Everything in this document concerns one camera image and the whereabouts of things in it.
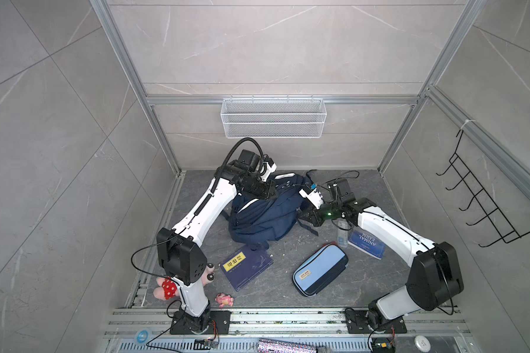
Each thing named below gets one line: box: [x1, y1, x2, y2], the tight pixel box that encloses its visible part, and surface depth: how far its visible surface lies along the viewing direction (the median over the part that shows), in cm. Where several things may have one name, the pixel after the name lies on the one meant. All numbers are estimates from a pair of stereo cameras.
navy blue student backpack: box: [222, 172, 318, 251], surface depth 79 cm
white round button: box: [413, 334, 432, 353], surface depth 71 cm
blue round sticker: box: [136, 329, 149, 344], surface depth 72 cm
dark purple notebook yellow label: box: [219, 245, 275, 292], surface depth 87 cm
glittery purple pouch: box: [256, 338, 318, 353], surface depth 67 cm
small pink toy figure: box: [214, 292, 235, 309], surface depth 78 cm
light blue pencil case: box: [292, 243, 349, 298], surface depth 83 cm
